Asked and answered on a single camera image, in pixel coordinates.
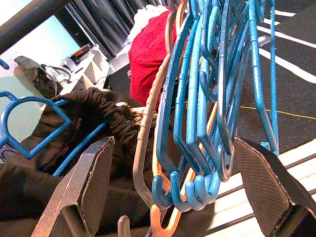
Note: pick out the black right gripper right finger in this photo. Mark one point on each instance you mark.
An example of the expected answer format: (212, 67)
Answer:
(271, 187)

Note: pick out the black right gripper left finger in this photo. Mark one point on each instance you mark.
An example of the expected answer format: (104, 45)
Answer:
(81, 187)

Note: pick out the blue plastic hanger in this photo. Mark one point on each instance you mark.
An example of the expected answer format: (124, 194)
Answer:
(256, 74)
(212, 190)
(156, 192)
(190, 197)
(3, 64)
(175, 195)
(80, 148)

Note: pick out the black garment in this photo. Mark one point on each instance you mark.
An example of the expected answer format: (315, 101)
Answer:
(24, 192)

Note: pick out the grey brown plastic hanger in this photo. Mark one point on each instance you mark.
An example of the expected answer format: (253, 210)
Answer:
(144, 118)

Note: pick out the white shelf unit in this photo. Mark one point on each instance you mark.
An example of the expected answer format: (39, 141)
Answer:
(98, 69)

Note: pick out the black digital clock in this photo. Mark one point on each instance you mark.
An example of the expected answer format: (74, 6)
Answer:
(80, 53)

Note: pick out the red cloth cover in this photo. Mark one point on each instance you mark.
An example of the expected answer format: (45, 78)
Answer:
(148, 61)

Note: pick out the dark pleated curtain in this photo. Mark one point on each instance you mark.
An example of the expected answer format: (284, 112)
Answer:
(103, 24)

